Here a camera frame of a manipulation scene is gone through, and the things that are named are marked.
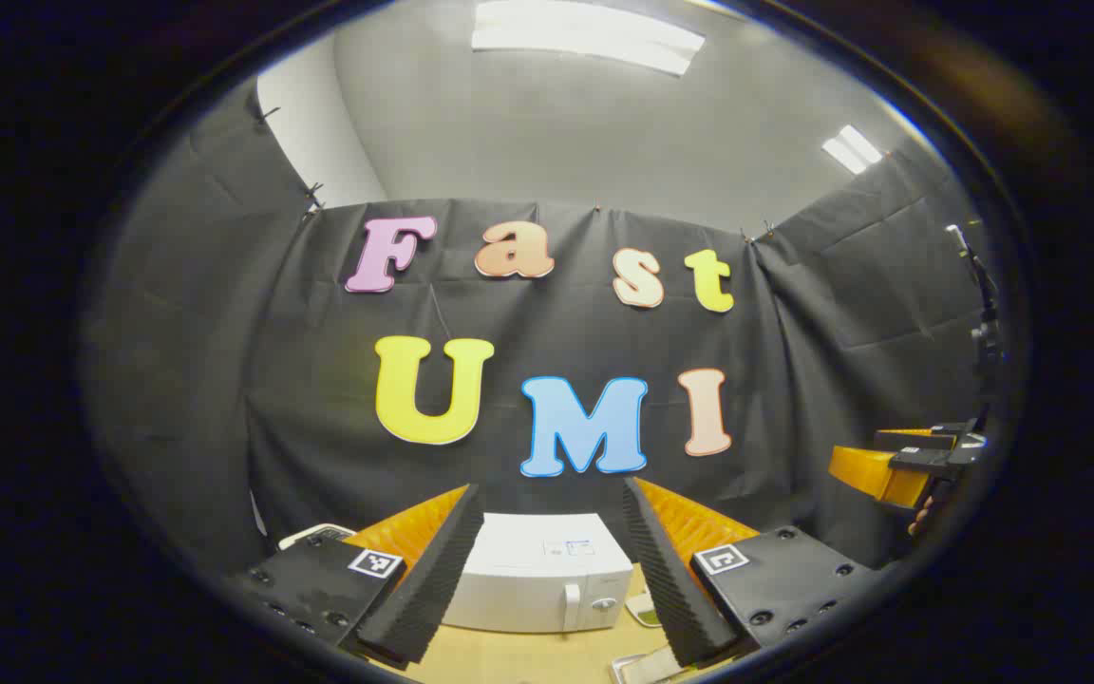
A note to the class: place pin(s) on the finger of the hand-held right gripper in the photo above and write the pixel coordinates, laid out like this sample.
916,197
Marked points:
879,470
922,438

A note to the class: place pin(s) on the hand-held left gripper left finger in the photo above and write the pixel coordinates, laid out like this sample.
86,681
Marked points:
424,589

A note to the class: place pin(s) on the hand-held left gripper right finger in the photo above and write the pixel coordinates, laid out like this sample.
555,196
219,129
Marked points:
670,589

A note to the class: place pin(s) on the white microwave oven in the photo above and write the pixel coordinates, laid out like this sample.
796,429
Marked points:
537,579

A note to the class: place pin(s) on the divided plate of beans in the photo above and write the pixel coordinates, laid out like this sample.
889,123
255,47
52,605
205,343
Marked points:
644,610

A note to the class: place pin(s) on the white rectangular tray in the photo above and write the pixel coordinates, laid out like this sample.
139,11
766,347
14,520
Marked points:
647,667

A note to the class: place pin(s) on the white toaster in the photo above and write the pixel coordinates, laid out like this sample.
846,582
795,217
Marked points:
314,534

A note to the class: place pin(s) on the small ceiling light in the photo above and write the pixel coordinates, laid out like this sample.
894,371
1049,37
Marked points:
853,149

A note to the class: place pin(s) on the long ceiling light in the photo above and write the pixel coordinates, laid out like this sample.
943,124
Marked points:
585,36

